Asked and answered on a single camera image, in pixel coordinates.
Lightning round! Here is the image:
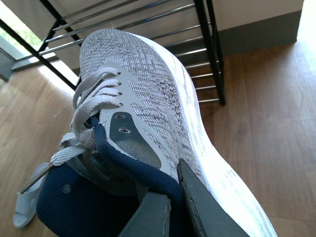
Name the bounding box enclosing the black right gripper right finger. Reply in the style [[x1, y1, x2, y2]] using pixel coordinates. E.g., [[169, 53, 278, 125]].
[[177, 159, 247, 237]]

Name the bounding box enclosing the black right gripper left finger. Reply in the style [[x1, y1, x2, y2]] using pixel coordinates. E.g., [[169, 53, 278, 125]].
[[119, 192, 171, 237]]

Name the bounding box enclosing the grey knit sneaker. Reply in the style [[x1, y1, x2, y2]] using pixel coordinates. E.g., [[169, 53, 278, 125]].
[[19, 29, 276, 237]]

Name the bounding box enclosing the light blue slipper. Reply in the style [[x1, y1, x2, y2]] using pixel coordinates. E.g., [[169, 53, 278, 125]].
[[13, 174, 46, 229]]

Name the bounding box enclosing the black metal shoe rack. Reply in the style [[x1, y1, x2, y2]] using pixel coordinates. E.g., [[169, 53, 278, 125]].
[[0, 0, 226, 104]]

